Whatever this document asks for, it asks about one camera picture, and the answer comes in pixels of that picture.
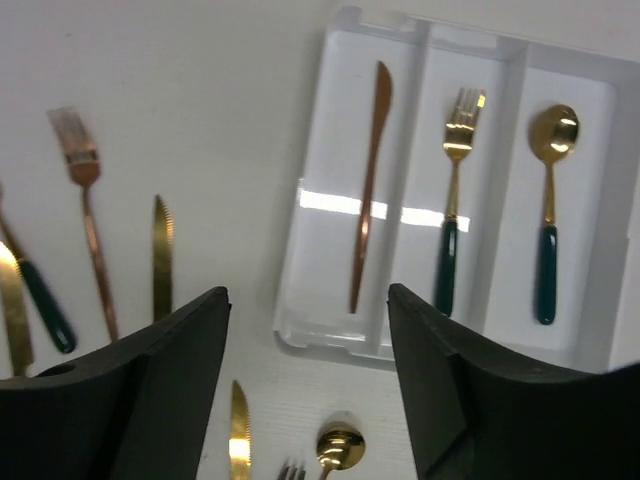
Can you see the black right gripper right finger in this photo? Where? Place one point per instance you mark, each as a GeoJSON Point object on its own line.
{"type": "Point", "coordinates": [478, 410]}

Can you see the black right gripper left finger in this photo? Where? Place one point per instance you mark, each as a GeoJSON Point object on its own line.
{"type": "Point", "coordinates": [135, 409]}

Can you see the gold spoon green handle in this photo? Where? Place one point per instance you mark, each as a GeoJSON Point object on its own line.
{"type": "Point", "coordinates": [340, 446]}
{"type": "Point", "coordinates": [553, 136]}

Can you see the gold fork green handle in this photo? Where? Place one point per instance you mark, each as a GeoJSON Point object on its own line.
{"type": "Point", "coordinates": [53, 318]}
{"type": "Point", "coordinates": [457, 145]}

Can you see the copper knife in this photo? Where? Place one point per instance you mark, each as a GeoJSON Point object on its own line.
{"type": "Point", "coordinates": [381, 106]}

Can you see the dark copper fork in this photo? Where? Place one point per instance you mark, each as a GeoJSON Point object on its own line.
{"type": "Point", "coordinates": [292, 471]}

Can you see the white divided cutlery tray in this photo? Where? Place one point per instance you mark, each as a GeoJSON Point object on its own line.
{"type": "Point", "coordinates": [494, 174]}

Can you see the gold knife green handle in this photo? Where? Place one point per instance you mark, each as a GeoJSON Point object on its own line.
{"type": "Point", "coordinates": [15, 314]}
{"type": "Point", "coordinates": [239, 445]}
{"type": "Point", "coordinates": [162, 256]}

